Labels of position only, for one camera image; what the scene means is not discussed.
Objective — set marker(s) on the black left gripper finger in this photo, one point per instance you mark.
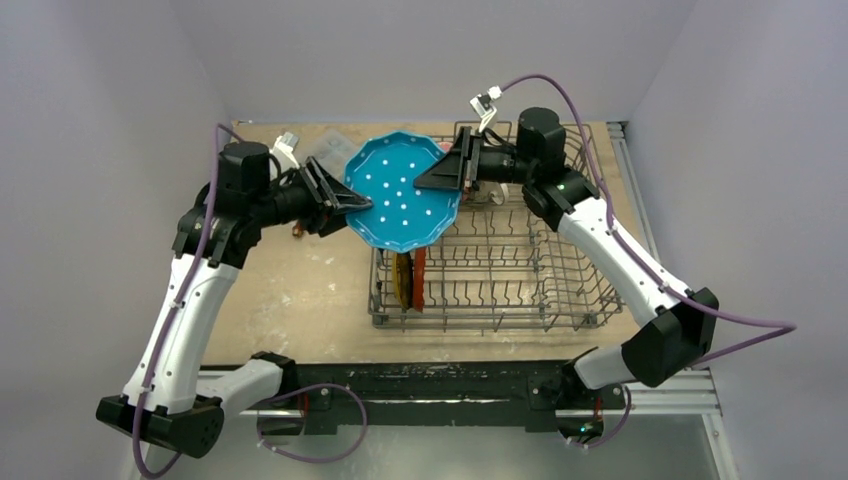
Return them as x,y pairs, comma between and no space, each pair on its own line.
331,225
332,193

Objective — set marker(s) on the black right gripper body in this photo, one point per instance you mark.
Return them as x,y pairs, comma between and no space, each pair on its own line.
472,159

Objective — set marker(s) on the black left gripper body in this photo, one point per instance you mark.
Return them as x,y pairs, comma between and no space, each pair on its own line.
294,200

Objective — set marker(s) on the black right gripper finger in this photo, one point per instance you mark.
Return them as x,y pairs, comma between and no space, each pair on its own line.
463,140
448,173

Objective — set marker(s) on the green inside floral mug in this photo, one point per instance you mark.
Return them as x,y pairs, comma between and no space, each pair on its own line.
489,192

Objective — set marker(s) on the blue scalloped plate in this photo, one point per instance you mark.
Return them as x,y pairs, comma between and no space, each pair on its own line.
402,217

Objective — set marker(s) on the yellow patterned plate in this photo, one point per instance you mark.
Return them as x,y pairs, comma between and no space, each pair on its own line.
402,277

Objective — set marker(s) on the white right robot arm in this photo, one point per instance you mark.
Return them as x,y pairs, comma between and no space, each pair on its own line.
676,322

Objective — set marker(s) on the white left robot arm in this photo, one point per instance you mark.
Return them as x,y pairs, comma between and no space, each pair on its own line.
163,403

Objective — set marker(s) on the clear plastic box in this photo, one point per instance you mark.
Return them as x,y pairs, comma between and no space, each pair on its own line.
332,150

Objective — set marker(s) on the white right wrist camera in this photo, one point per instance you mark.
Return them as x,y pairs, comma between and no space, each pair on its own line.
484,106

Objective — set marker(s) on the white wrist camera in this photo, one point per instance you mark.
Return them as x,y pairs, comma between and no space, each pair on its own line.
484,106
282,150

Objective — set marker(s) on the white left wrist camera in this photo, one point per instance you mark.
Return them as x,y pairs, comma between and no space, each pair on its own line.
282,150

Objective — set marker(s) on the grey wire dish rack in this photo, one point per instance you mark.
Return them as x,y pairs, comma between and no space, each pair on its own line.
498,267

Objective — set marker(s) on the black table front rail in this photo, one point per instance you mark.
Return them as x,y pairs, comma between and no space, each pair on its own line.
537,396

